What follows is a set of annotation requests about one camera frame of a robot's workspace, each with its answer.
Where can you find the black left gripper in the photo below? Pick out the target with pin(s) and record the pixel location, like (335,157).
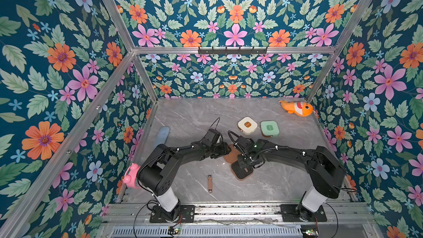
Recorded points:
(223,146)

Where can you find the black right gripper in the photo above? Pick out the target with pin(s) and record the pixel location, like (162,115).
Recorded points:
(244,157)

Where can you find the brown nail clipper case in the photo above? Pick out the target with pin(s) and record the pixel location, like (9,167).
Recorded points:
(232,159)

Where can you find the cream nail clipper case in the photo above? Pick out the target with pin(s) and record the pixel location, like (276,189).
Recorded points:
(247,125)

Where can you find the green nail clipper case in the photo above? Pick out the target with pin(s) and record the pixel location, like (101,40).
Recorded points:
(269,128)

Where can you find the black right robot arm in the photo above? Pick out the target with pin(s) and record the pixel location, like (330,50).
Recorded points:
(326,172)

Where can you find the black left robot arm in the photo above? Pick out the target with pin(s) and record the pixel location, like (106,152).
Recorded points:
(159,170)

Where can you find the blue oval case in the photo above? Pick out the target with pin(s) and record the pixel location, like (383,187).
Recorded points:
(162,136)

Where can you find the orange clownfish plush toy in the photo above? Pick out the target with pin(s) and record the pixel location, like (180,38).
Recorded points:
(300,108)

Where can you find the pink alarm clock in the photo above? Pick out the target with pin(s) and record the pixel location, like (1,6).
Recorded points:
(130,178)

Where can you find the black hook rail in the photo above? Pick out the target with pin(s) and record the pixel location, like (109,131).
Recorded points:
(232,50)

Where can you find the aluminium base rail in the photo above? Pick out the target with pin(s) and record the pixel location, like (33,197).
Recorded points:
(331,212)

